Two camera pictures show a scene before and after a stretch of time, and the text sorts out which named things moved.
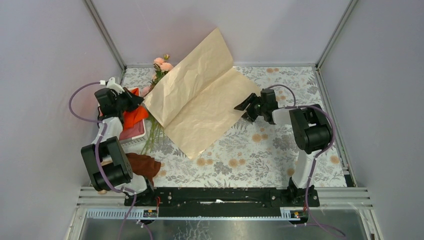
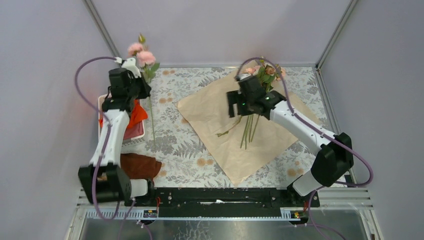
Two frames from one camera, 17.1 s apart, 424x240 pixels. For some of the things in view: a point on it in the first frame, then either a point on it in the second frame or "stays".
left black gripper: x=134 y=99 to x=141 y=81
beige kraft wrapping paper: x=196 y=104 to x=241 y=145
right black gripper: x=249 y=100 stays
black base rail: x=223 y=202 stays
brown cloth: x=144 y=165 stays
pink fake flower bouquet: x=161 y=66 to x=267 y=74
